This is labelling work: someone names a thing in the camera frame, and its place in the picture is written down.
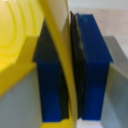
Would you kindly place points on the yellow plastic bowl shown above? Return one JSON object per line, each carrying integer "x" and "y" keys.
{"x": 20, "y": 33}

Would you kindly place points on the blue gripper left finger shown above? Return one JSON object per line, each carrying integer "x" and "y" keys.
{"x": 50, "y": 83}

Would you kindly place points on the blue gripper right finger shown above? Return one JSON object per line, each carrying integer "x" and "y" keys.
{"x": 95, "y": 76}

